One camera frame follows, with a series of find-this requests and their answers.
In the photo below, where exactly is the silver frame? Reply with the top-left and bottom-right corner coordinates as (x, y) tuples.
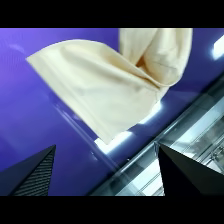
(114, 94), (224, 197)

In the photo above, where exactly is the cream shirt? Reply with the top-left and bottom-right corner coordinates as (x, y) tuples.
(25, 28), (194, 146)

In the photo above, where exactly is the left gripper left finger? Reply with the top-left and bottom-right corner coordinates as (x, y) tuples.
(0, 144), (57, 197)

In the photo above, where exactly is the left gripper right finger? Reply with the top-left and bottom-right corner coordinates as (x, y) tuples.
(157, 143), (224, 197)

